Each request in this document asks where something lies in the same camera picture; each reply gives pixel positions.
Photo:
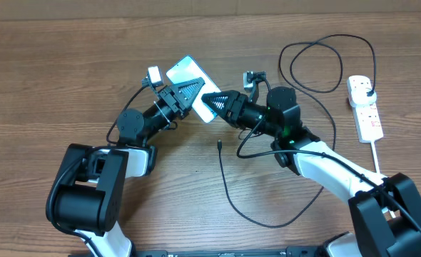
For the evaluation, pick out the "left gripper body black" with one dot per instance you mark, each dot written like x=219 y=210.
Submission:
x=168 y=96

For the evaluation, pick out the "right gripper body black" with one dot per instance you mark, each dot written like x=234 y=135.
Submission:
x=239 y=118

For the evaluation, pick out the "Galaxy S24+ smartphone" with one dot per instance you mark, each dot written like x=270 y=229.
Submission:
x=186 y=69

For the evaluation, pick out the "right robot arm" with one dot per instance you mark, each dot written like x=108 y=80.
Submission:
x=385 y=211

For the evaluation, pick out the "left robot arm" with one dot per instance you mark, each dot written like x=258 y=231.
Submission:
x=86 y=195

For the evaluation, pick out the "white charger plug adapter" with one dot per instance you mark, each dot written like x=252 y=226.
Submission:
x=362 y=97

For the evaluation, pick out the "white power strip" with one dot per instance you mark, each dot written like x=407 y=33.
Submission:
x=367 y=119

